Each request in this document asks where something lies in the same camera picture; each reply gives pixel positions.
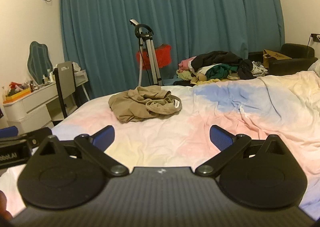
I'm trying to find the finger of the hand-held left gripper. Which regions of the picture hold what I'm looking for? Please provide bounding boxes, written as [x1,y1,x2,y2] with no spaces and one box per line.
[0,126,19,139]

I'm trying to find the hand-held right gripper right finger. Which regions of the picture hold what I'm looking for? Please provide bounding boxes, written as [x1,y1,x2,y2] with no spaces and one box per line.
[195,125,287,177]

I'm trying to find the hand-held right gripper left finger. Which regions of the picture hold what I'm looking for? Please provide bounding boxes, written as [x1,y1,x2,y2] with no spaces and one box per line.
[37,125,129,177]

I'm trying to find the khaki pants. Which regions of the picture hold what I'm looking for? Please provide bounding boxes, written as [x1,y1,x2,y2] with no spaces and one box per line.
[108,85,182,124]

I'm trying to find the pile of mixed clothes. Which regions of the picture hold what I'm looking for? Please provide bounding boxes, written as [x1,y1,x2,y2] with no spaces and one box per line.
[173,51,266,86]

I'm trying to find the white dresser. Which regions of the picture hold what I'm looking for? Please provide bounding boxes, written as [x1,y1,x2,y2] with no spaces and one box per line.
[2,81,60,128]

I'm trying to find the orange tray with clutter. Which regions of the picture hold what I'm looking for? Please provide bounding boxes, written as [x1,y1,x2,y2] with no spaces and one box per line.
[4,81,32,101]

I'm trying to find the bed with pastel sheet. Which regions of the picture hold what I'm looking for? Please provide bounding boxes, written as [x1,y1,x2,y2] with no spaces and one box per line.
[0,71,320,217]

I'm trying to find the white desk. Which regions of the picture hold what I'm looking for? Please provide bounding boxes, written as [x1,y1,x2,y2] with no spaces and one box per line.
[72,67,90,101]

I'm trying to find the grey black chair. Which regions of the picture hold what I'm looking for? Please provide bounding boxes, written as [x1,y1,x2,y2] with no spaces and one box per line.
[53,61,78,119]

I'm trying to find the wavy mirror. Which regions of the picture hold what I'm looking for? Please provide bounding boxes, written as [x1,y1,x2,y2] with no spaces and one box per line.
[26,41,53,85]

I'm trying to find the brown paper bag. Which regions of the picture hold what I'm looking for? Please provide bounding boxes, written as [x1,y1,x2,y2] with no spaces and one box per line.
[262,49,292,69]

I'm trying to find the garment steamer stand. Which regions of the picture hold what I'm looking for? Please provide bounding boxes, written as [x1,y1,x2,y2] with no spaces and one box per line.
[129,19,163,88]

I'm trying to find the red steamer base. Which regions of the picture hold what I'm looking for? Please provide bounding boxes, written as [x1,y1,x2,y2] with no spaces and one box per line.
[136,44,173,68]

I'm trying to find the black armchair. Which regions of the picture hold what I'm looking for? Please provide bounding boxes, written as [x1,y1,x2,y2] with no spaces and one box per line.
[248,43,318,76]

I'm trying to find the white pillow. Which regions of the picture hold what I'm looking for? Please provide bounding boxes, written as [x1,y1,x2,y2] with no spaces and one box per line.
[307,58,320,76]

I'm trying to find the teal curtain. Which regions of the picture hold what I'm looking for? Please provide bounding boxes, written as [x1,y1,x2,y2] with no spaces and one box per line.
[59,0,285,99]

